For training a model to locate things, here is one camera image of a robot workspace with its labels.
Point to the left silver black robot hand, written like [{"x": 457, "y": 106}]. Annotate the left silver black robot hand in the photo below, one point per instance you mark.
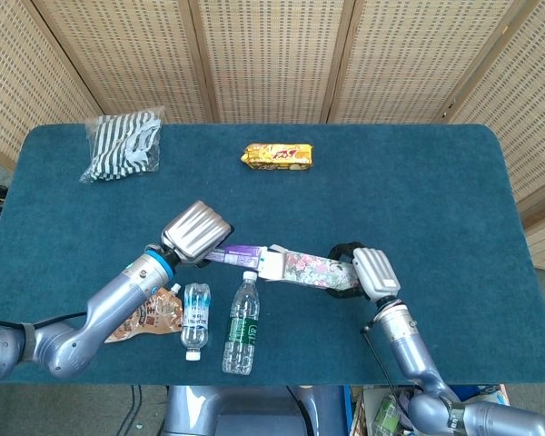
[{"x": 195, "y": 234}]

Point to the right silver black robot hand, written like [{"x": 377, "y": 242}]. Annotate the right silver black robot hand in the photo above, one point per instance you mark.
[{"x": 377, "y": 272}]

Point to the purple white toothpaste tube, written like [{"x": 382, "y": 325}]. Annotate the purple white toothpaste tube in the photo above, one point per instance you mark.
[{"x": 238, "y": 255}]

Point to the floral pink box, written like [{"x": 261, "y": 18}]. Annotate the floral pink box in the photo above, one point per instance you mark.
[{"x": 313, "y": 270}]

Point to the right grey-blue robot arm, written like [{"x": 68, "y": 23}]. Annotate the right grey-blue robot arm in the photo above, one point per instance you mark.
[{"x": 413, "y": 354}]

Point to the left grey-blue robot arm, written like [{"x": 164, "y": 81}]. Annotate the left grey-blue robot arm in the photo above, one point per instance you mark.
[{"x": 100, "y": 313}]

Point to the teal table cloth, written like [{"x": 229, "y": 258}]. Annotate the teal table cloth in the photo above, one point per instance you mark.
[{"x": 345, "y": 200}]

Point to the blue label water bottle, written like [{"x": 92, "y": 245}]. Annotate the blue label water bottle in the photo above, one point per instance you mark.
[{"x": 195, "y": 318}]

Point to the brown spout pouch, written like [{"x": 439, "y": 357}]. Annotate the brown spout pouch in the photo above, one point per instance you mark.
[{"x": 161, "y": 313}]

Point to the green label water bottle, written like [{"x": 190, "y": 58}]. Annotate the green label water bottle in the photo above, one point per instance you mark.
[{"x": 241, "y": 327}]

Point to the yellow biscuit pack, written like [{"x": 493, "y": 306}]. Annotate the yellow biscuit pack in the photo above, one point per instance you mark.
[{"x": 277, "y": 156}]

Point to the striped cloth in plastic bag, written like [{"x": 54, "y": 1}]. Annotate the striped cloth in plastic bag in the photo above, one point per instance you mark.
[{"x": 120, "y": 145}]

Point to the green plastic bottle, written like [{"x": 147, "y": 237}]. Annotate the green plastic bottle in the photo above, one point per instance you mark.
[{"x": 385, "y": 415}]

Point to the grey-blue robot torso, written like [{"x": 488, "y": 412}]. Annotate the grey-blue robot torso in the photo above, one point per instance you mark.
[{"x": 254, "y": 413}]

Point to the wicker folding screen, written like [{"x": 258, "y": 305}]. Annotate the wicker folding screen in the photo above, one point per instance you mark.
[{"x": 272, "y": 59}]

